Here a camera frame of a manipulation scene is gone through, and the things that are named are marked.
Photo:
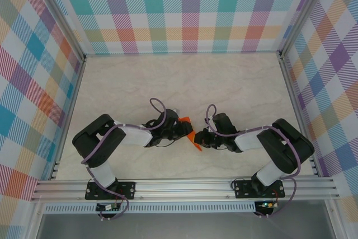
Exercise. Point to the aluminium frame post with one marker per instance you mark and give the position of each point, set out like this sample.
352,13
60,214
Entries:
302,12
63,18

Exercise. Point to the grey metal plate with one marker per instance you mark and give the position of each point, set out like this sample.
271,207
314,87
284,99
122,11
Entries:
181,226

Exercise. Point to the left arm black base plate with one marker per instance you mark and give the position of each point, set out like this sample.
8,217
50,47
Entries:
92,194

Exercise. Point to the aluminium table side rail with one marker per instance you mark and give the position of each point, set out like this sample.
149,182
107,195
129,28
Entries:
297,110
70,110

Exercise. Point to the orange paper sheet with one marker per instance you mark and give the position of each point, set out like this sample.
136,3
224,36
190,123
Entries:
191,137

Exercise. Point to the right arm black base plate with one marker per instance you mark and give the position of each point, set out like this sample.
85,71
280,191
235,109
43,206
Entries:
243,191

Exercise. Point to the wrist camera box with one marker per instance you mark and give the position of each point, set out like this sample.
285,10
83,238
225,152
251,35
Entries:
175,110
209,120

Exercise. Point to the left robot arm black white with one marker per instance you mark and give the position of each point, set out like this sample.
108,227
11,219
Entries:
100,138

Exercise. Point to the aluminium frame leg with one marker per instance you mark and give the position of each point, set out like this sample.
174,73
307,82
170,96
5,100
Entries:
334,219
33,222

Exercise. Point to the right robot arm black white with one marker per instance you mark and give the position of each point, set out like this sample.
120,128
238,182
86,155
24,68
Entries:
285,146

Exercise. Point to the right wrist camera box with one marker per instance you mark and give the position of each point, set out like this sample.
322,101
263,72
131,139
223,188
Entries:
209,120

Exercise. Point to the aluminium mounting rail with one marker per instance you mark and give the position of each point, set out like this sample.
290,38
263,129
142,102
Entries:
181,190

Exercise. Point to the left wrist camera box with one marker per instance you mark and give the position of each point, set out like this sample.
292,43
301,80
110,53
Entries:
175,110

